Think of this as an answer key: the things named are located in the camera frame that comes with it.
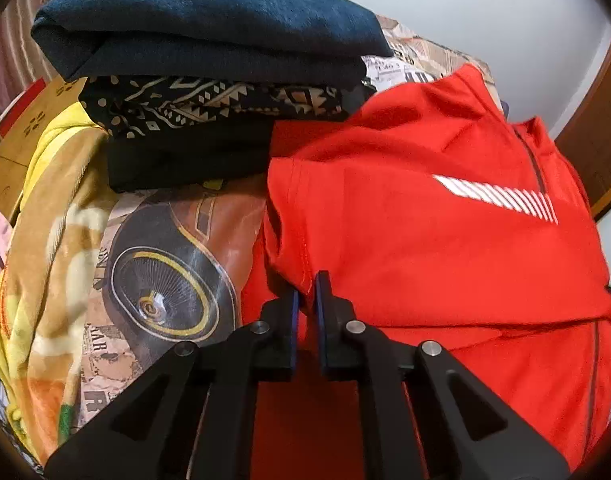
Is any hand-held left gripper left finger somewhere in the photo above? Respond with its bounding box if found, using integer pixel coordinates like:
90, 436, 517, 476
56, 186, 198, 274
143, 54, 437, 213
44, 287, 301, 480

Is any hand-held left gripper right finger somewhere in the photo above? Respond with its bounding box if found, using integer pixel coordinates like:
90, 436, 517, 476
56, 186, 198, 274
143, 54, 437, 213
313, 270, 571, 480

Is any red zip jacket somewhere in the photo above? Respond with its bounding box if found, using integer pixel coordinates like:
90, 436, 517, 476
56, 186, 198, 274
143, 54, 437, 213
240, 62, 611, 480

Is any printed bed sheet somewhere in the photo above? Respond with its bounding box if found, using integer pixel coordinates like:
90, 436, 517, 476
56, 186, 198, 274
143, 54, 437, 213
78, 14, 503, 431

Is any plain black folded garment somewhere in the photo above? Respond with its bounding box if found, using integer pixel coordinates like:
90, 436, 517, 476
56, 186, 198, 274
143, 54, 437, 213
105, 120, 276, 193

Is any black patterned folded cloth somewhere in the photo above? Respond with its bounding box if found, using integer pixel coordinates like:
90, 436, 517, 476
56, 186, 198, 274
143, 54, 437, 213
78, 75, 376, 141

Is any yellow plush blanket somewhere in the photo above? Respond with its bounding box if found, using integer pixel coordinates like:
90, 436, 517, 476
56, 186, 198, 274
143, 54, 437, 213
0, 102, 121, 466

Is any wooden folding table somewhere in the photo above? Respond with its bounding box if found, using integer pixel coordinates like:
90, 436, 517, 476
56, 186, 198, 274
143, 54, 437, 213
0, 77, 88, 221

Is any dark blue folded garment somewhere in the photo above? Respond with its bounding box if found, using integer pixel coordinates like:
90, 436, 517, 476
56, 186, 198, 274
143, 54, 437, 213
30, 0, 393, 86

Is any brown wooden door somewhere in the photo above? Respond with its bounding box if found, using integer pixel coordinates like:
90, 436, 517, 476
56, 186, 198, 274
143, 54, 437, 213
555, 35, 611, 213

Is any red box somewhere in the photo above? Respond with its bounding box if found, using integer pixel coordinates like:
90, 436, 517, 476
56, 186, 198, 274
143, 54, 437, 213
0, 82, 51, 136

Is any striped maroon curtain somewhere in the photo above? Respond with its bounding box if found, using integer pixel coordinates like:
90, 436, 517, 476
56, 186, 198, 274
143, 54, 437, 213
0, 0, 61, 126

